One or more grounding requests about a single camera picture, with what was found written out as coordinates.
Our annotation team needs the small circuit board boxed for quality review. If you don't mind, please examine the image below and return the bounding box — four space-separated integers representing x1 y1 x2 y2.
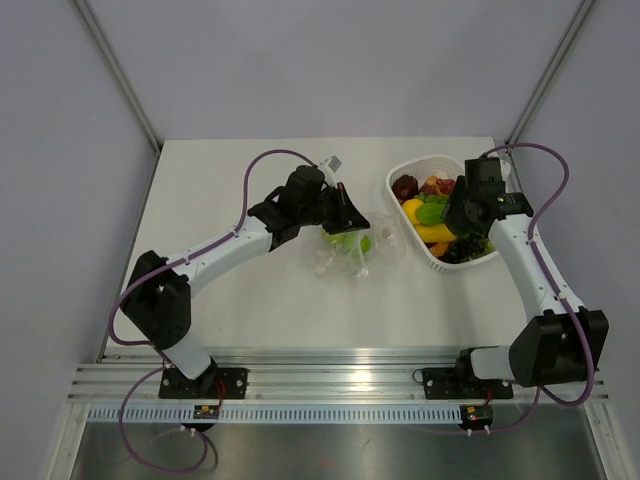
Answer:
460 404 494 430
193 405 220 420

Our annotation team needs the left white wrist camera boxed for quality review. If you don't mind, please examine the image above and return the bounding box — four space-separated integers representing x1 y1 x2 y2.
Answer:
318 155 342 176

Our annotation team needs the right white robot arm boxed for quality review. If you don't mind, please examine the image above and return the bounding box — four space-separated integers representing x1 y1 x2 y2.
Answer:
443 156 609 405

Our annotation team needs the yellow squash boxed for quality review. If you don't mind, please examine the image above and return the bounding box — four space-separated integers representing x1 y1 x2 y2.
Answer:
414 223 456 244

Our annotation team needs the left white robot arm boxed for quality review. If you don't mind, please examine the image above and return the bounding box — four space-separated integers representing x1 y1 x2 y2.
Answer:
120 157 370 399

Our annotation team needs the dark purple grapes bunch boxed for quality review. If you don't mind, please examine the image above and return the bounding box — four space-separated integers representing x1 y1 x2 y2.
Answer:
440 235 494 264

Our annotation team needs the yellow lemon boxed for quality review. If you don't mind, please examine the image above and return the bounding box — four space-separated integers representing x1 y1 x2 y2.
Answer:
402 198 423 225

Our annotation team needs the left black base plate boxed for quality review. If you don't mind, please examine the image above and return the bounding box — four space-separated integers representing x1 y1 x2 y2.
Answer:
158 367 249 400

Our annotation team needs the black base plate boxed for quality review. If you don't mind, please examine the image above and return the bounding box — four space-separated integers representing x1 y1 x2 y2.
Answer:
412 367 514 401
158 367 249 400

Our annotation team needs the aluminium frame post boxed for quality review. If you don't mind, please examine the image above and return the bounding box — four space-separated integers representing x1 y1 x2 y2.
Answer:
70 0 163 158
504 0 599 144

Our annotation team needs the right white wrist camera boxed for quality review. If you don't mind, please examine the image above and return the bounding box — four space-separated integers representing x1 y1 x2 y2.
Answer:
499 159 512 181

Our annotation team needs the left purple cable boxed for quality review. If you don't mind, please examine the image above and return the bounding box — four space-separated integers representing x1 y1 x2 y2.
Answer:
108 148 321 473

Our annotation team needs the right aluminium frame post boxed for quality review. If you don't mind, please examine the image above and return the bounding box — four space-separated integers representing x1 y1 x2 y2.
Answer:
504 0 599 144

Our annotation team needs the right small circuit board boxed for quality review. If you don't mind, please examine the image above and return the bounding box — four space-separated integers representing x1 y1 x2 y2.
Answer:
460 404 494 430

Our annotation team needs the dark red apple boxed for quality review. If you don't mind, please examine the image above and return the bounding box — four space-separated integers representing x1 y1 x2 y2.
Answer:
391 175 419 203

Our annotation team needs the light green cabbage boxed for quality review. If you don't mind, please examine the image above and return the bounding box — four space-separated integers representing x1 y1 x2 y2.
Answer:
321 231 371 254

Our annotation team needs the white perforated plastic basket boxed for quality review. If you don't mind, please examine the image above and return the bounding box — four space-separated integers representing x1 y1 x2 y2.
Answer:
384 154 500 274

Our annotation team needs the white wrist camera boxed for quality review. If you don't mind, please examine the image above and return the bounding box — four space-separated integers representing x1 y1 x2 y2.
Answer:
499 159 512 181
318 155 342 176

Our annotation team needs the green star fruit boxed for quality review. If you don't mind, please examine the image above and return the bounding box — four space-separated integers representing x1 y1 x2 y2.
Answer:
415 203 445 227

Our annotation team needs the white slotted cable duct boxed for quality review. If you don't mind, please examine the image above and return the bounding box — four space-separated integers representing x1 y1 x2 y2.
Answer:
88 403 461 425

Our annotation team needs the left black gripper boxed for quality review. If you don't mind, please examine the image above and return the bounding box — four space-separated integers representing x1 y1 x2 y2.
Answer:
298 183 369 235

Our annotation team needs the green grapes bunch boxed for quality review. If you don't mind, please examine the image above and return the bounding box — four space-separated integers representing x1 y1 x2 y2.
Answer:
417 192 449 205

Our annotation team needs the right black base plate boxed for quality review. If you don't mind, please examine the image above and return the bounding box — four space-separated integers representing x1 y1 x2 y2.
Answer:
412 367 514 401

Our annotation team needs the clear zip top bag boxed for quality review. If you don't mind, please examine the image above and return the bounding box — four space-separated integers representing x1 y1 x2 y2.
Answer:
299 212 406 279

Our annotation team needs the left aluminium frame post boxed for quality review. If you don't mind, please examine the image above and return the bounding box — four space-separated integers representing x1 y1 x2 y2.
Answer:
70 0 163 158

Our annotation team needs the aluminium mounting rail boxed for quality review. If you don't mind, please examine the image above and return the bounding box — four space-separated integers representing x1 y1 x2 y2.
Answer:
66 347 610 402

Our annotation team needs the left small circuit board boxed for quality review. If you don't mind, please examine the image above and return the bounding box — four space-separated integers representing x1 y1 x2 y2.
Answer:
193 405 220 420

